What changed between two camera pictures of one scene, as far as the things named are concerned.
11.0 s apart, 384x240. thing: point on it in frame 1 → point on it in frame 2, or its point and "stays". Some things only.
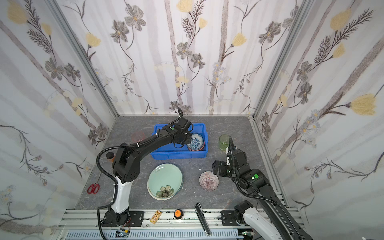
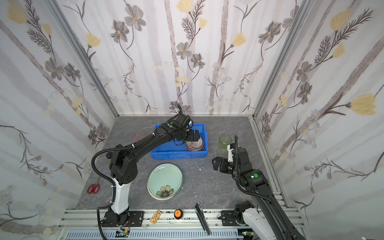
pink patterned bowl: (208, 181) → (194, 146)
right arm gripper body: (233, 156) stays
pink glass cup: (138, 136) stays
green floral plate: (164, 181) stays
